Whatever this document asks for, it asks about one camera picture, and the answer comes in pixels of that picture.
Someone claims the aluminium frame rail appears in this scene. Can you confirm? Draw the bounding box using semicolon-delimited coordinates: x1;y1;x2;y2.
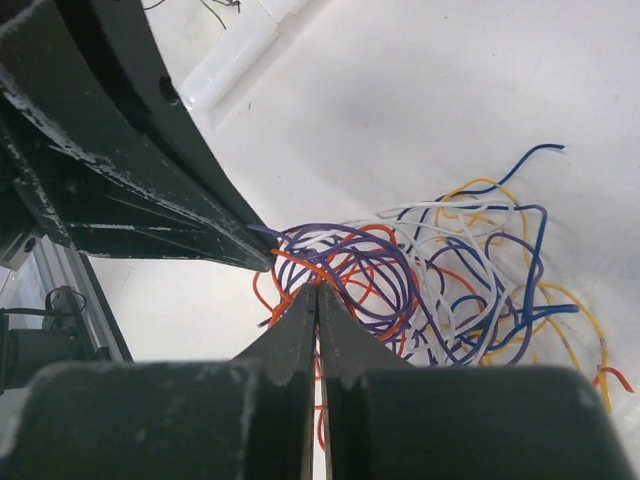
0;234;134;396

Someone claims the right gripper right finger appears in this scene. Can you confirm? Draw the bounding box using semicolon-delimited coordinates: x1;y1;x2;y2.
317;284;635;479

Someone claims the black wire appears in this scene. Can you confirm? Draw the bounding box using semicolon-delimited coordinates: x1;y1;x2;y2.
142;0;244;30

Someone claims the purple wire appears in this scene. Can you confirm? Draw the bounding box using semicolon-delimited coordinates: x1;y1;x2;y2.
248;223;546;366

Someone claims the blue wire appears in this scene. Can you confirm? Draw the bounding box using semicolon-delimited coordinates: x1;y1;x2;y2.
397;143;581;351

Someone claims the white foam compartment tray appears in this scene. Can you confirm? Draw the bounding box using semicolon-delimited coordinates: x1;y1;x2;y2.
142;1;308;112

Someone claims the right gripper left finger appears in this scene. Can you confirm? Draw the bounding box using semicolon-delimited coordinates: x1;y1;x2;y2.
1;285;317;479

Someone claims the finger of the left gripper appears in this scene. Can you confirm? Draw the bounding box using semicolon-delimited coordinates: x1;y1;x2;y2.
1;1;276;271

